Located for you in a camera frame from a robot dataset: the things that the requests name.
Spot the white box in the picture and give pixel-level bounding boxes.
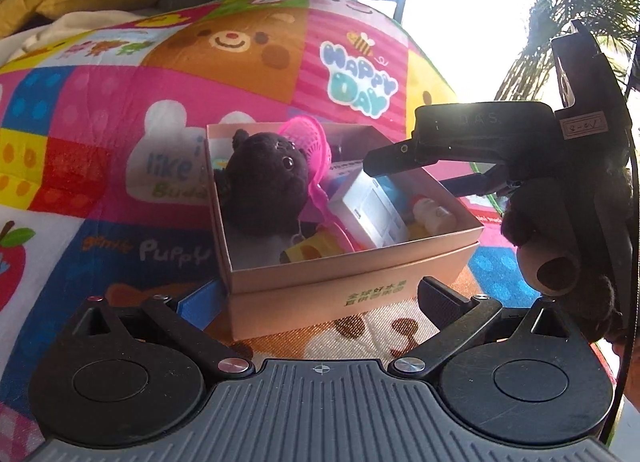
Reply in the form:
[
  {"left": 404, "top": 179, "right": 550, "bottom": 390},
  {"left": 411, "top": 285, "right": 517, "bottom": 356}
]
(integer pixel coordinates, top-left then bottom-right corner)
[{"left": 327, "top": 173, "right": 413, "bottom": 249}]

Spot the pink toy net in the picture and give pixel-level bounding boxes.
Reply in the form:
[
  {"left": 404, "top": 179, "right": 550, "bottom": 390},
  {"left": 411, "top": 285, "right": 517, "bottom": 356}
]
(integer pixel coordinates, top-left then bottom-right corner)
[{"left": 277, "top": 114, "right": 358, "bottom": 255}]

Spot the blue packet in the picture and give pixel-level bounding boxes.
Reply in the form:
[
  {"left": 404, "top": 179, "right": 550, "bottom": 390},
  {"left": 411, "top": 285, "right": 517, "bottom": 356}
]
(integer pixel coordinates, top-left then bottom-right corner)
[{"left": 322, "top": 158, "right": 406, "bottom": 208}]

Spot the colourful printed play mat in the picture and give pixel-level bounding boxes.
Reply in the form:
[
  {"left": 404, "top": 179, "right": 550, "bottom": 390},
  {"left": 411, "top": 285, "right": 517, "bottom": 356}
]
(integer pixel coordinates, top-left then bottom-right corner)
[{"left": 0, "top": 0, "right": 626, "bottom": 462}]

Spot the yellow and pink toy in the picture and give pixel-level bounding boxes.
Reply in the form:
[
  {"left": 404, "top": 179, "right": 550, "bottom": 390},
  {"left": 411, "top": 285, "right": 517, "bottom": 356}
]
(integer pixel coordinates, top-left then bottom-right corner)
[{"left": 280, "top": 232, "right": 351, "bottom": 263}]

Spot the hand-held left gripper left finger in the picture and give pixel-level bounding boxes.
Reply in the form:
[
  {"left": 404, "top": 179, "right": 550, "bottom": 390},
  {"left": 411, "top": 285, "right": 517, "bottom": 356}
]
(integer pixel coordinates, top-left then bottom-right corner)
[{"left": 75, "top": 276, "right": 256, "bottom": 377}]

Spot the white bottle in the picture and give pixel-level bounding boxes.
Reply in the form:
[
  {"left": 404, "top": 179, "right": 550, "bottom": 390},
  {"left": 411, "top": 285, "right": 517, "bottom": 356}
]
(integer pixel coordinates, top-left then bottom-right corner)
[{"left": 412, "top": 197, "right": 458, "bottom": 235}]

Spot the brown plush bear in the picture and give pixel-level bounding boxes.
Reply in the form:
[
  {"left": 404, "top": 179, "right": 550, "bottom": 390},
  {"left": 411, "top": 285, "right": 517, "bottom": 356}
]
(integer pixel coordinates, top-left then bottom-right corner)
[{"left": 500, "top": 162, "right": 633, "bottom": 358}]

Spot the grey plush toy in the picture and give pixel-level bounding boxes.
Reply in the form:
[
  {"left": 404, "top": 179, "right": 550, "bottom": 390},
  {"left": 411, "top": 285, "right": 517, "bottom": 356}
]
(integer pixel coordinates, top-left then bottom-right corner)
[{"left": 212, "top": 128, "right": 323, "bottom": 268}]

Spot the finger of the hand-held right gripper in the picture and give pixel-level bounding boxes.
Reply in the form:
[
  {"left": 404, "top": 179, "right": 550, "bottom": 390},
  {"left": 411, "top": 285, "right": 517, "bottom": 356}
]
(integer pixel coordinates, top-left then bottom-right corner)
[
  {"left": 442, "top": 169, "right": 523, "bottom": 199},
  {"left": 362, "top": 139, "right": 441, "bottom": 179}
]

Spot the pink cardboard box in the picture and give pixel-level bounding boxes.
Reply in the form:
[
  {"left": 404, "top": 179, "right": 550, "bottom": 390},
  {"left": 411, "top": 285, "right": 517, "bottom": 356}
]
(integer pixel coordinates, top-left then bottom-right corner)
[{"left": 205, "top": 122, "right": 486, "bottom": 343}]

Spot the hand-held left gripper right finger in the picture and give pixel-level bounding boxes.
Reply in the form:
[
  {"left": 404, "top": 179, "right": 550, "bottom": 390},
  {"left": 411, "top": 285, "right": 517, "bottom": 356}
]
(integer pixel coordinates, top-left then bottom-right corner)
[{"left": 392, "top": 276, "right": 571, "bottom": 377}]

